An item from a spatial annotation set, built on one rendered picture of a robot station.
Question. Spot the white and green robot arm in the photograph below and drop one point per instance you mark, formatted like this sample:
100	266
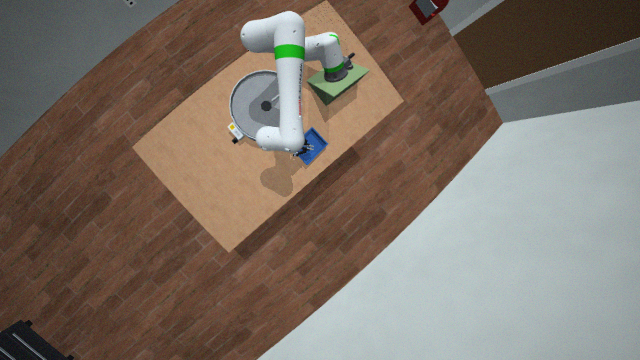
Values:
285	32

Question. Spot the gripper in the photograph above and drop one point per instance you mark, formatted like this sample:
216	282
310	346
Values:
304	149

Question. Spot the blue plastic crate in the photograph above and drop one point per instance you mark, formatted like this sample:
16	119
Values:
315	139

